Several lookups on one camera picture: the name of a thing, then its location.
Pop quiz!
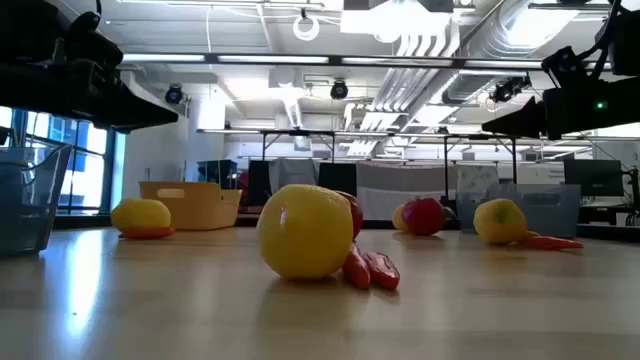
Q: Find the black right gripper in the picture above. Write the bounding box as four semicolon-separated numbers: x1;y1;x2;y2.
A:
481;74;640;142

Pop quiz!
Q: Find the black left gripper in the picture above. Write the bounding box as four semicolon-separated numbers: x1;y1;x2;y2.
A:
0;62;180;135

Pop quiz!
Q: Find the yellow toy lemon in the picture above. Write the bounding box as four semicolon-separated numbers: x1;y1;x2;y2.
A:
391;203;407;233
472;198;529;246
110;198;173;234
256;183;355;280

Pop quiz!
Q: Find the black computer monitor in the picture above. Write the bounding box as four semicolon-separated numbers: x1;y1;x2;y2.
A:
563;158;625;198

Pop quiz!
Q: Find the gray translucent plastic basket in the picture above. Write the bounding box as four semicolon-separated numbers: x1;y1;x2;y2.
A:
0;144;74;257
455;183;582;238

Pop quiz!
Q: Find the yellow plastic basket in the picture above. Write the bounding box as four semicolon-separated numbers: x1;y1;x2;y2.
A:
138;180;244;232

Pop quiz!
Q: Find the long ceiling light bar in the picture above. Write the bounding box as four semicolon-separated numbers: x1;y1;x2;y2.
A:
119;52;614;70

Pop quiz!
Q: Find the white cloth cover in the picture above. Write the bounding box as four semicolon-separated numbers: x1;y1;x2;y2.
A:
356;161;500;221

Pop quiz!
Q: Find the gray cloth cover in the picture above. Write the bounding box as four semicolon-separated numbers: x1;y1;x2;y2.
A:
268;158;319;194

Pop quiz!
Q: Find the black ceiling-mounted camera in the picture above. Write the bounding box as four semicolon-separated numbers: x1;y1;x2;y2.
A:
329;79;350;101
164;83;185;105
489;74;532;105

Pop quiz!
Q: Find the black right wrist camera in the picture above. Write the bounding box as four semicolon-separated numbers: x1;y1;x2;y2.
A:
541;45;594;91

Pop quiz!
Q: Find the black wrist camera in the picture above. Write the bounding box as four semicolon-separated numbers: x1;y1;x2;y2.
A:
541;45;594;91
59;10;125;69

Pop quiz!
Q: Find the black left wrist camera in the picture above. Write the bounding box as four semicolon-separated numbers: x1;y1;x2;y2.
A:
59;10;125;69

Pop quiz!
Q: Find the silver ceiling air duct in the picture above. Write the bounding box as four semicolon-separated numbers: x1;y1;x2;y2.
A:
442;0;581;106

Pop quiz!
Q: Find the black background workstation frame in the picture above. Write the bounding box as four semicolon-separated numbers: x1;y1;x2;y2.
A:
197;128;640;201

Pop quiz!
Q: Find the white coiled cable ring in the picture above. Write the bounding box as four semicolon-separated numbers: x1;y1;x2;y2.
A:
292;14;321;42

